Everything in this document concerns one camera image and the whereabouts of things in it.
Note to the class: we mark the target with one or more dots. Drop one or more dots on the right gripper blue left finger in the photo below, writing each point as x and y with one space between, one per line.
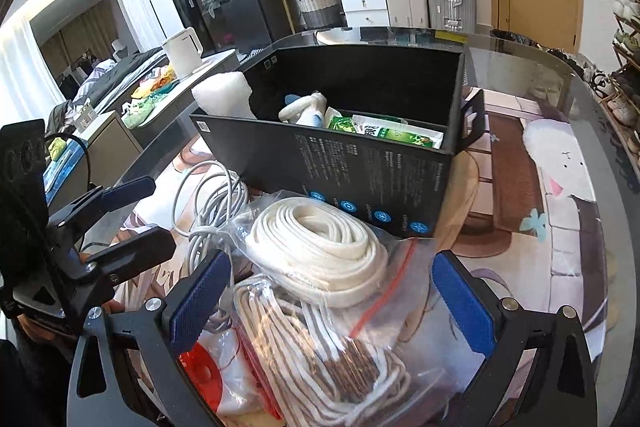
194 299

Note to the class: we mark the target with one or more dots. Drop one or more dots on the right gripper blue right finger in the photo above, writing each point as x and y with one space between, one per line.
470 301

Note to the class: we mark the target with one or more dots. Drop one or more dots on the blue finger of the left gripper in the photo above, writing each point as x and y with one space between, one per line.
128 193
123 261

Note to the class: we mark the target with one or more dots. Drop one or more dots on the red white balloon glue bag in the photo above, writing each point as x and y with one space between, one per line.
218 369

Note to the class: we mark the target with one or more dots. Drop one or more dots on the green white wipes pack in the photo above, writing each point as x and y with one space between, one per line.
395 131
334 120

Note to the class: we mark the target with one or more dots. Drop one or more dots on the white plush toy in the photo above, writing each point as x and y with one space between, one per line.
305 110

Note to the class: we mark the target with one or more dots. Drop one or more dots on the person left hand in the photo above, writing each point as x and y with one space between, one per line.
38 334

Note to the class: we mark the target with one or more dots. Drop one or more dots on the grey side cabinet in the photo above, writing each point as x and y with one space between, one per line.
112 147

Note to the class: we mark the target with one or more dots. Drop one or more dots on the anime print table mat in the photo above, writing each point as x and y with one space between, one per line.
519 211

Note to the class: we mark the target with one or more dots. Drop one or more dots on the white electric kettle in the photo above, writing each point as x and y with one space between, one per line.
184 51

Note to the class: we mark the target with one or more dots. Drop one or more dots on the black cardboard box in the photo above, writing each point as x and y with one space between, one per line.
395 186

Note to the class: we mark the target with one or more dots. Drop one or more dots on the shoe rack with shoes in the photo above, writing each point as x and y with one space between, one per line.
623 102

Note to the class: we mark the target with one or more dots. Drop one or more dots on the woven laundry basket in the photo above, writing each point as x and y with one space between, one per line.
318 14

